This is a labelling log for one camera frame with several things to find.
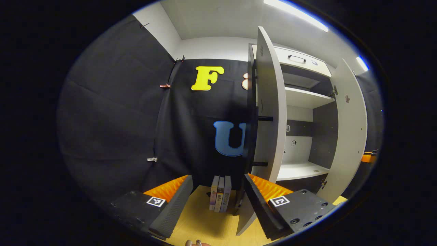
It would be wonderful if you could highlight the white door with bar handle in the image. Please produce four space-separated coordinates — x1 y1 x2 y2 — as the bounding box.
235 26 287 236

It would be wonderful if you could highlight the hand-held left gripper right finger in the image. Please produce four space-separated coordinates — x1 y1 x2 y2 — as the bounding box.
243 173 338 241

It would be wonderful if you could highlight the white cabinet drawer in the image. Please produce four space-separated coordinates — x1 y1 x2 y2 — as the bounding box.
253 44 332 77

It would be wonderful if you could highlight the long ceiling light strip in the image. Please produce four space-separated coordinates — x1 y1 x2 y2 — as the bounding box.
264 0 329 32

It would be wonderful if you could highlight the white and grey cabinet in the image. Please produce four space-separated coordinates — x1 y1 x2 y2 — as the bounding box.
251 44 338 192

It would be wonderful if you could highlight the blue book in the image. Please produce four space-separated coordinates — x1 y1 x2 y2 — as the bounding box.
221 176 232 213

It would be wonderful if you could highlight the white and pink book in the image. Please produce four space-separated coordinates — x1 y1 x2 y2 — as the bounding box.
215 177 226 213

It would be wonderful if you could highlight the beige book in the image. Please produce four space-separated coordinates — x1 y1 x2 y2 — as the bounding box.
209 175 220 211

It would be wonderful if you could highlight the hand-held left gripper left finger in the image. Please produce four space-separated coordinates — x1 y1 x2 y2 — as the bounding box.
110 175 194 240

